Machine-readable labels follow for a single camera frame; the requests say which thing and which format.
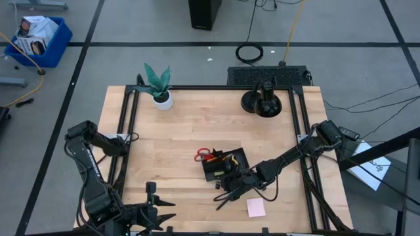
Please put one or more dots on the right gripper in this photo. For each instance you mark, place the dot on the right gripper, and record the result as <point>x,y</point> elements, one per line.
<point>239,178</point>

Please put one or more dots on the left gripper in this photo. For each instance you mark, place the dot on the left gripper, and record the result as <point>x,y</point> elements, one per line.
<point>151,209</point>

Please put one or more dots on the orange pencil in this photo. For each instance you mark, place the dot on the orange pencil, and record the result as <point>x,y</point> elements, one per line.
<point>216,159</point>

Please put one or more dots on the black mesh desk organizer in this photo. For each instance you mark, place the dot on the black mesh desk organizer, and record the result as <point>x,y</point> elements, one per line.
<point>241,157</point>

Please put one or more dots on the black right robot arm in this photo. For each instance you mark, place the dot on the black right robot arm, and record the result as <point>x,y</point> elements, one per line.
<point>295,154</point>

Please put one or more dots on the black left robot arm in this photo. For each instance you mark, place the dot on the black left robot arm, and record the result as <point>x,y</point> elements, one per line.
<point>92,170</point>

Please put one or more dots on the black table edge clamp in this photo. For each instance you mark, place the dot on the black table edge clamp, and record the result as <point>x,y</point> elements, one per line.
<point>169,230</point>
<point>265,230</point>

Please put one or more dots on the pink sticky note pad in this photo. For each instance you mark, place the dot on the pink sticky note pad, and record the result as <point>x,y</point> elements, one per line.
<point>256,207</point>

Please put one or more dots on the black desk lamp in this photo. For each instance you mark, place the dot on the black desk lamp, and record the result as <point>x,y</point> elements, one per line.
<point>267,105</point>

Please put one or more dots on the green plant in white pot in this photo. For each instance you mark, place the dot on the green plant in white pot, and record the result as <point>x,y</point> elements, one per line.
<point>163,101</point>

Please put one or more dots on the black perforated case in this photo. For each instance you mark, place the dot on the black perforated case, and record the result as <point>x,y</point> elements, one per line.
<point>269,76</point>

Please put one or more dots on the black power adapter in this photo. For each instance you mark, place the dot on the black power adapter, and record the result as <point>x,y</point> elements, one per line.
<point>349,132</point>

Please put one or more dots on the white paper sheet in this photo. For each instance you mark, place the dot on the white paper sheet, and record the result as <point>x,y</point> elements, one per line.
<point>370,167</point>

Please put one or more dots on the black metal stand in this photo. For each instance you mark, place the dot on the black metal stand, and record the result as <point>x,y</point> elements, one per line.
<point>377,150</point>

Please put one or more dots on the black computer tower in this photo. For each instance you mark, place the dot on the black computer tower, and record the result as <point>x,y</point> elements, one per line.
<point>204,14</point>

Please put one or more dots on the blue plastic bin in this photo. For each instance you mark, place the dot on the blue plastic bin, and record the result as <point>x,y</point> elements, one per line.
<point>55,49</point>

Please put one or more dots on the white printed box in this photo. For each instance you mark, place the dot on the white printed box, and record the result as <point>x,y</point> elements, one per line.
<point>42,27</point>
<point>31,46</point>

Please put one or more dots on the silver corner bracket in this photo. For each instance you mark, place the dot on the silver corner bracket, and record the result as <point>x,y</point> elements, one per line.
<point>305,234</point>

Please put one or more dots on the black aluminium table frame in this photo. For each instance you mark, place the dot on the black aluminium table frame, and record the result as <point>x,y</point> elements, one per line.
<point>213,87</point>

